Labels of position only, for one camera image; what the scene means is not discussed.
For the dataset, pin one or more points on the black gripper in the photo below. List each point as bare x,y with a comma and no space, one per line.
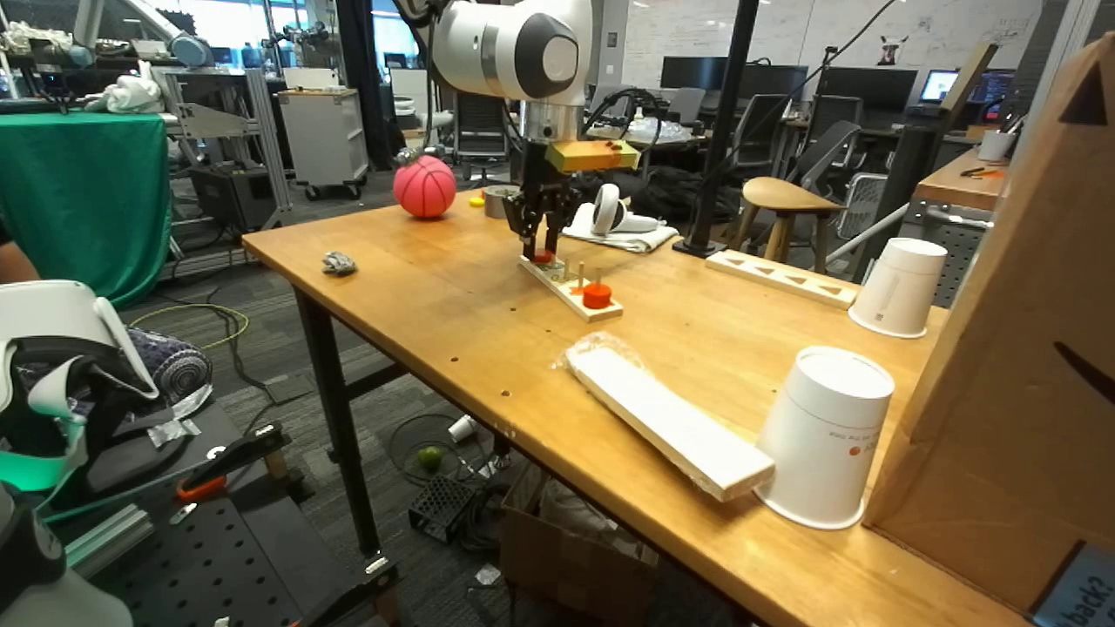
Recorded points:
545,176

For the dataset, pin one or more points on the orange disc block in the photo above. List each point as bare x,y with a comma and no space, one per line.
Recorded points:
542,255
597,294

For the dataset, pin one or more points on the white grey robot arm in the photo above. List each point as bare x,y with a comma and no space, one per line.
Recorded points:
499,53

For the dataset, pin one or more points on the white tape roll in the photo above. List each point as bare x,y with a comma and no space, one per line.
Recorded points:
602,221

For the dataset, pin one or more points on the wooden number peg board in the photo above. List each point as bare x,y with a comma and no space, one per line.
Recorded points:
568,292

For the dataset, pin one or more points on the white paper sheet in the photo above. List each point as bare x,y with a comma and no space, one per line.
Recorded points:
645,241

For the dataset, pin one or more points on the black office chair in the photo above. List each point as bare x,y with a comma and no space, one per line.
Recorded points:
767,126
477,124

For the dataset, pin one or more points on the pink basketball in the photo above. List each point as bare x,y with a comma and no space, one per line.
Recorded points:
424,191

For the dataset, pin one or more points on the crumpled grey foil ball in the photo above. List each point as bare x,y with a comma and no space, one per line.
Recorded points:
339,264

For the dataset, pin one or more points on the black computer monitor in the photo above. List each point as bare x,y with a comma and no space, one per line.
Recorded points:
691,73
865,92

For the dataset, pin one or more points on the white wooden plank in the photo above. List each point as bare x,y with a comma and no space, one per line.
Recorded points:
664,419

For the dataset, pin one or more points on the white cabinet cart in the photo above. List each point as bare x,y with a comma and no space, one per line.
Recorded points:
326,141

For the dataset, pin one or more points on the light wooden block strip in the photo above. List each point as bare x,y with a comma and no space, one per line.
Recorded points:
777,278

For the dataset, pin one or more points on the round wooden stool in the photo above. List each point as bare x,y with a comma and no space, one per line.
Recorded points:
790,193

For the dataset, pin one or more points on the green tennis ball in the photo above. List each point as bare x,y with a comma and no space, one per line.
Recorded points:
429,463

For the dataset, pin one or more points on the black metal table leg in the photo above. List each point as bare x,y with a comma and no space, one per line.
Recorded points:
337,407

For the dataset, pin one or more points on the open small cardboard box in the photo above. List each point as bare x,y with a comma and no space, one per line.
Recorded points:
580,578

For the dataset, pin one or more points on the white paper cup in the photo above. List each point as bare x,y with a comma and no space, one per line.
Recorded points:
899,292
824,440

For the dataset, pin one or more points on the grey shoe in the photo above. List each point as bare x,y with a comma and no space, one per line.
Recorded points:
175,371

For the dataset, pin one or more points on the wooden top workbench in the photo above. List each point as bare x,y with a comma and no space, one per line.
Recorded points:
959,179

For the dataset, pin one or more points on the lit blue screen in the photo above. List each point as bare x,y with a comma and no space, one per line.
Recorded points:
939,84

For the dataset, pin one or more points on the white crumpled bag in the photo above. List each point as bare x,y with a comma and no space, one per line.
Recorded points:
125,92

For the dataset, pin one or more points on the green cloth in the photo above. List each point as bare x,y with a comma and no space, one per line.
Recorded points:
83,197

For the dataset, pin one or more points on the black perforated breadboard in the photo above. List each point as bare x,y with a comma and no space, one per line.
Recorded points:
230,571

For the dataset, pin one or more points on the white black headset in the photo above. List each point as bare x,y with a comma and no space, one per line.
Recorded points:
72,350

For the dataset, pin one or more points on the white plastic bar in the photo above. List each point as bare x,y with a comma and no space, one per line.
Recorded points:
108,537

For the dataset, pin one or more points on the black camera stand pole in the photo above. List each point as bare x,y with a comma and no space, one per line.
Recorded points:
725,117

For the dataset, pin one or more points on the wall whiteboard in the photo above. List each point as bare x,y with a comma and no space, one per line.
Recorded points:
962,30

